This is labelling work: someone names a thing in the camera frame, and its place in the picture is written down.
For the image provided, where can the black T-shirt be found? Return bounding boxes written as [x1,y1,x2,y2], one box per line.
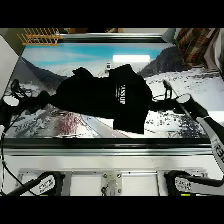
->
[49,63,154,135]

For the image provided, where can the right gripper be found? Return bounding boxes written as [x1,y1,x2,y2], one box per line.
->
[150,97,178,113]

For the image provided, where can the black cable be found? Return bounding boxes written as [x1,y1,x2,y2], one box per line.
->
[0,114,22,197]

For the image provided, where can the silver frame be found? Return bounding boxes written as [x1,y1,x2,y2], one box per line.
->
[0,146,224,197]

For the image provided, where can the yellow wooden rack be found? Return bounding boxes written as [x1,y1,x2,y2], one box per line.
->
[17,27,65,47]

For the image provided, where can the checked shirt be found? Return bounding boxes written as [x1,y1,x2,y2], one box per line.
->
[175,27,222,68]

